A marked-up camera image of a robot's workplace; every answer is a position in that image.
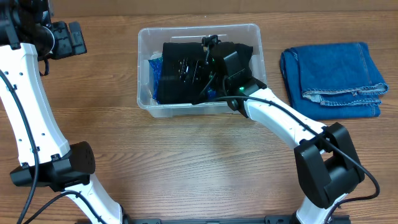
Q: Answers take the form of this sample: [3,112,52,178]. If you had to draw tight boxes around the black garment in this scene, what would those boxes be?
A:
[211,42,253,78]
[156,42,216,105]

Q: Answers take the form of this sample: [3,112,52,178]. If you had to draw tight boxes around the blue green sequin fabric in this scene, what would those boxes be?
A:
[149,57,216,105]

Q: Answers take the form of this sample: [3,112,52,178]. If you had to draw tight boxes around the blue denim jeans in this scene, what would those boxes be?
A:
[280,42,389,120]

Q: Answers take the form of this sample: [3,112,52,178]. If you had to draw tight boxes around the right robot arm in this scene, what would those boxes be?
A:
[173,35,366,223]

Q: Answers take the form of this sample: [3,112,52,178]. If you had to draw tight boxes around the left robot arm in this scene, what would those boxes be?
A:
[1,1,129,223]

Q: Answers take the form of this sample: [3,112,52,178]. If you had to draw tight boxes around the clear plastic storage bin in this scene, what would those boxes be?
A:
[137,24,267,118]

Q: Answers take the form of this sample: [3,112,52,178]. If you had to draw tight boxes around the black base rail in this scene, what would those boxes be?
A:
[124,214,352,224]

